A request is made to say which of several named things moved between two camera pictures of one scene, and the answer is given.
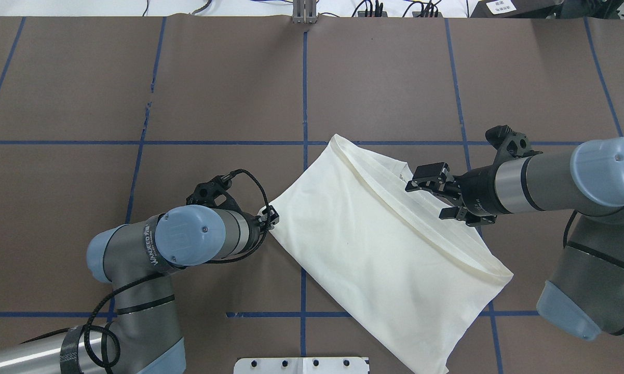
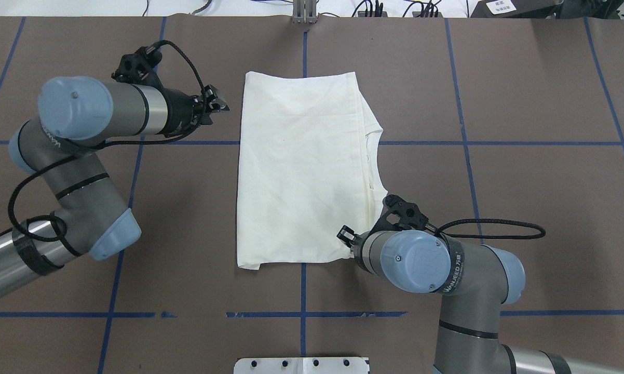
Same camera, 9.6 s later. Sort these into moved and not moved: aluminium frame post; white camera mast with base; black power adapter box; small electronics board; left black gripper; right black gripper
Moved: left black gripper; right black gripper
Not moved: small electronics board; black power adapter box; white camera mast with base; aluminium frame post
